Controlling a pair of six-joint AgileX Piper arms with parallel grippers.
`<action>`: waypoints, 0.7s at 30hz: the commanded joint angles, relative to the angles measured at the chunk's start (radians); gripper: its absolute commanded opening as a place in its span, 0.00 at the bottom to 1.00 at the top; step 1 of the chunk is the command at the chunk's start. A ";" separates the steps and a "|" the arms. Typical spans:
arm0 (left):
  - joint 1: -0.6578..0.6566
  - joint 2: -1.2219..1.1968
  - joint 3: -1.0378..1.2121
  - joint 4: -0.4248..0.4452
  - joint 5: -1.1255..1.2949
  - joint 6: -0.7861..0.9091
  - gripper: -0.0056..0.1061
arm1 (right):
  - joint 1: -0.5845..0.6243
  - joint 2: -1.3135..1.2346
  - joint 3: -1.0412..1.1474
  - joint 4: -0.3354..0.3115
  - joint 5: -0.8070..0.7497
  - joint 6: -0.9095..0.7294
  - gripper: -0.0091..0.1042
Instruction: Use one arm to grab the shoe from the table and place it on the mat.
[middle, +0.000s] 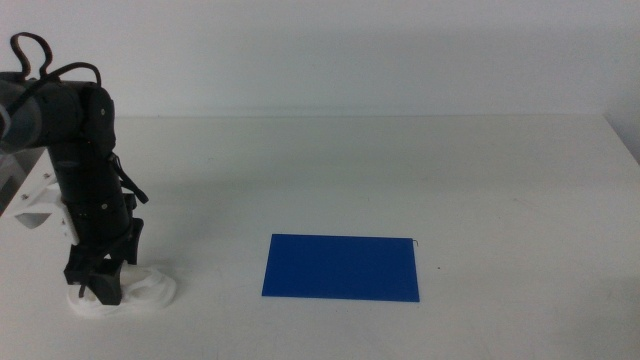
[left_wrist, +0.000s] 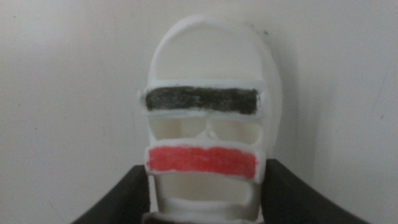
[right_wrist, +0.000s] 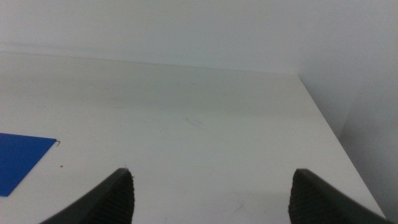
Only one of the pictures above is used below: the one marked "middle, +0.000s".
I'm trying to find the white strap sandal shoe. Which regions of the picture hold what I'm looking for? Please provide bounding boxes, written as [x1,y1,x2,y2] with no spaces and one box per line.
[67,264,178,320]

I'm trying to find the blue rectangular mat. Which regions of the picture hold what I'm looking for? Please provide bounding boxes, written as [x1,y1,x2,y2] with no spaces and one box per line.
[261,233,421,303]

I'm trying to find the black short wrist cable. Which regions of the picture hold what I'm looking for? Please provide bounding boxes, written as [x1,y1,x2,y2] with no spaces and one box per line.
[106,151,150,206]

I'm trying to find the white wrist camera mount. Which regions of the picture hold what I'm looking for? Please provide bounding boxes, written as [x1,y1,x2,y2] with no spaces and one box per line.
[0,148,82,247]

